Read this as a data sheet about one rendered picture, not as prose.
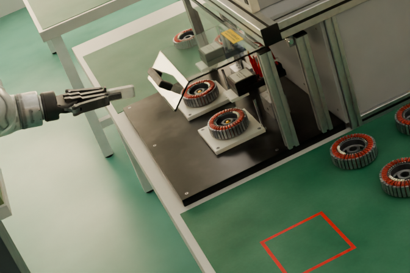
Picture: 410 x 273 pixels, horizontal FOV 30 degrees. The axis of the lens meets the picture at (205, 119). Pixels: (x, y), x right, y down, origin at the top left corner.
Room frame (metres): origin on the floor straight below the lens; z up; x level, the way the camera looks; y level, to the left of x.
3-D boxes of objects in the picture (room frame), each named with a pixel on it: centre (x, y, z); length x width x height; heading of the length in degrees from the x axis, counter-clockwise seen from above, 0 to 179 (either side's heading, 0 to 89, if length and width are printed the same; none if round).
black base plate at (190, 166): (1.97, -0.05, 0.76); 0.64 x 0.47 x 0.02; 10
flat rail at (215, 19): (1.98, -0.13, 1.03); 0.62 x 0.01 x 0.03; 10
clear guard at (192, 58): (1.77, -0.08, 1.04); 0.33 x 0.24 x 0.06; 100
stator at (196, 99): (2.08, -0.01, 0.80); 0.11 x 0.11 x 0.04
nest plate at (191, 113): (2.08, -0.01, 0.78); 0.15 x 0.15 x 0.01; 10
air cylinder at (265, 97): (1.87, -0.20, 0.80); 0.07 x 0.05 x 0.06; 10
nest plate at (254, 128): (1.84, -0.06, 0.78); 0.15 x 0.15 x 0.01; 10
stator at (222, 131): (1.84, -0.06, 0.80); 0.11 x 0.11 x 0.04
